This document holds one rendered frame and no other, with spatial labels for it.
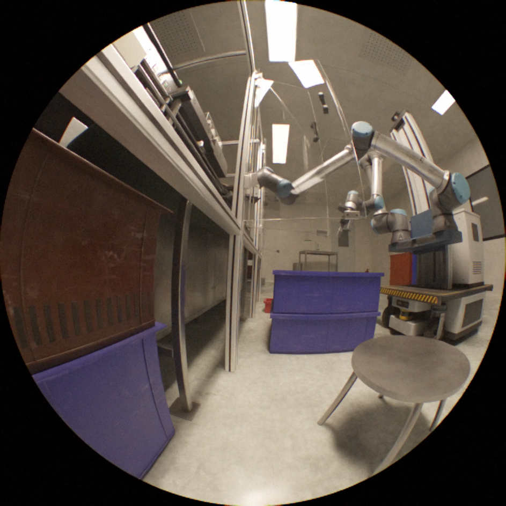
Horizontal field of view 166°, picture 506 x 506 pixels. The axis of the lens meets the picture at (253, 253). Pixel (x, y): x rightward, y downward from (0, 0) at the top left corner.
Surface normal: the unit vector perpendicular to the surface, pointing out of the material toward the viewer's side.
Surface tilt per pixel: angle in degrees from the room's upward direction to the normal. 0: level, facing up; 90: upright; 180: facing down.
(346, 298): 90
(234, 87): 180
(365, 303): 90
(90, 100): 180
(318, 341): 90
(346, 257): 90
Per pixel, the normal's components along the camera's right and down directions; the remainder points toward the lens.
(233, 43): -0.05, 1.00
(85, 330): 0.99, 0.04
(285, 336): -0.11, -0.09
